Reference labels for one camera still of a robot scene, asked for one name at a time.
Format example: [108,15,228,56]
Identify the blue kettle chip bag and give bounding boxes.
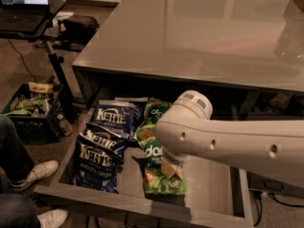
[81,123,127,159]
[74,135,123,193]
[92,100,134,139]

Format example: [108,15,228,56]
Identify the dark lower drawer unit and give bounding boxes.
[247,173,304,198]

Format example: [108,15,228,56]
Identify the grey counter cabinet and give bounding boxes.
[73,0,304,103]

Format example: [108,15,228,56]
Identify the green rice chip bag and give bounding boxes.
[143,97,172,124]
[134,123,186,196]

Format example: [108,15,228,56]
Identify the black power cable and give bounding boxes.
[7,38,38,84]

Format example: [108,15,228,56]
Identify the black laptop stand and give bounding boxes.
[0,0,74,103]

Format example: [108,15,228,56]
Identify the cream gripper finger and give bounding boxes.
[161,158,182,179]

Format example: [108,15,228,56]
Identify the green rice chip bag rear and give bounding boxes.
[143,97,172,124]

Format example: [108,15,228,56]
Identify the blue Kettle chip bag middle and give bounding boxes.
[81,123,127,159]

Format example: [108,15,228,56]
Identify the blue Kettle chip bag front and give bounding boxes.
[74,135,123,193]

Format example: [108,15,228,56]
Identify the dark bag on floor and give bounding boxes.
[52,14,100,52]

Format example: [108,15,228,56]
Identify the open grey top drawer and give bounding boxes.
[33,85,255,228]

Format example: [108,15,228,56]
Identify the blue Kettle chip bag rear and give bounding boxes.
[92,100,134,139]

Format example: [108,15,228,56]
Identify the small bottle beside crate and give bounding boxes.
[57,114,72,136]

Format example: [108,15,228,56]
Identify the white sneaker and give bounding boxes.
[38,209,68,228]
[9,161,59,193]

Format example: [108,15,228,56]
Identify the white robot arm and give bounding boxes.
[155,90,304,188]

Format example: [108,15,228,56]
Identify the white sneaker lower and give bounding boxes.
[38,209,68,228]

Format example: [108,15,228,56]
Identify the black plastic crate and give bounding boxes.
[1,84,66,144]

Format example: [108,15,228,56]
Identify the black laptop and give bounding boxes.
[0,0,50,33]

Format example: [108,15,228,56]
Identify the dark chip bag back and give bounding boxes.
[115,97,148,124]

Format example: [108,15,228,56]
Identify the green rice chip bag front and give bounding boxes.
[134,123,186,196]

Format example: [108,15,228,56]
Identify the green snack bags in crate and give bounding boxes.
[5,97,51,117]

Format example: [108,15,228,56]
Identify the white sneaker upper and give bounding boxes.
[9,161,59,193]

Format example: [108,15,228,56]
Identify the person leg in jeans upper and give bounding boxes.
[0,115,34,186]

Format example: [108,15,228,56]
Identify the tan snack bag in crate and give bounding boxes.
[28,82,54,94]

